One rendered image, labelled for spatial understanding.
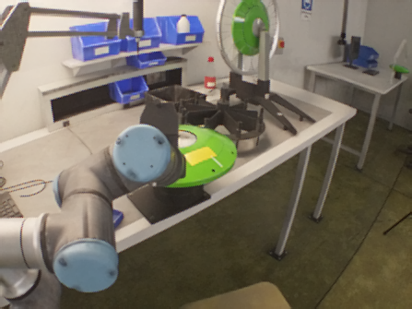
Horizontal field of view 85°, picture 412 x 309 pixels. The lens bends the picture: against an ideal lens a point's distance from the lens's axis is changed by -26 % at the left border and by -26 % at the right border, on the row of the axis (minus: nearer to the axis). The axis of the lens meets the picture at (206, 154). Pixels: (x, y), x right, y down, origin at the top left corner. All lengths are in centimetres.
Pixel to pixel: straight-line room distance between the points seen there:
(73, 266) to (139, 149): 14
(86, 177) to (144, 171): 7
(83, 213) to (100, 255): 5
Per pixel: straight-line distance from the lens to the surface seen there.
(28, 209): 92
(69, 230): 27
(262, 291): 99
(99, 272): 26
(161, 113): 44
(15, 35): 63
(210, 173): 68
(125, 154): 31
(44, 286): 52
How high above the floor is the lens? 143
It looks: 29 degrees down
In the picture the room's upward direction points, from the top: 2 degrees clockwise
